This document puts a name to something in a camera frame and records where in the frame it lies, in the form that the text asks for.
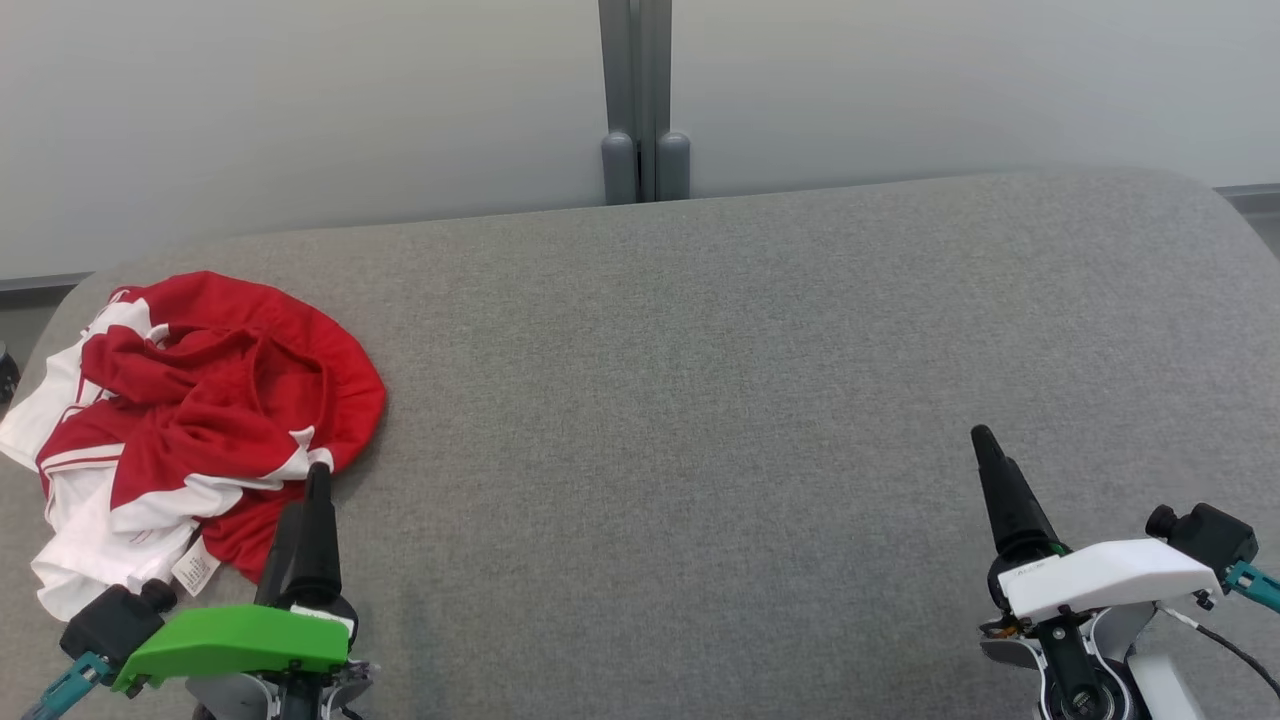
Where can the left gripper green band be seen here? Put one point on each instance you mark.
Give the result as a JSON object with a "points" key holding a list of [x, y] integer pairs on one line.
{"points": [[230, 640]]}

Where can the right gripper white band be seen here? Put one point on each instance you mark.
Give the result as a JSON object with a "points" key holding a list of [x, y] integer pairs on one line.
{"points": [[1100, 580]]}

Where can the red white basketball jersey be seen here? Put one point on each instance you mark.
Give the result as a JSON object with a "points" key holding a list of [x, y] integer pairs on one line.
{"points": [[220, 400]]}

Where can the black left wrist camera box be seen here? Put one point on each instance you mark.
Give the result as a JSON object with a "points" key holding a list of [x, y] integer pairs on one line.
{"points": [[110, 625]]}

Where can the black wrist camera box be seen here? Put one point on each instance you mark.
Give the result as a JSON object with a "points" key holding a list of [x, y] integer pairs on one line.
{"points": [[1210, 535], [110, 625]]}

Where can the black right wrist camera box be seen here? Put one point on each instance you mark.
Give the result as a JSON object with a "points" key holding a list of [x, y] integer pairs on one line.
{"points": [[1210, 535]]}

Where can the grey partition bottom rail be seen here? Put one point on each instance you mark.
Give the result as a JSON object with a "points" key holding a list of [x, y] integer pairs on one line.
{"points": [[1250, 198], [40, 284]]}

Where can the grey metal partition post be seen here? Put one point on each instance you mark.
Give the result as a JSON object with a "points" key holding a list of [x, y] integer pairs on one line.
{"points": [[645, 100]]}

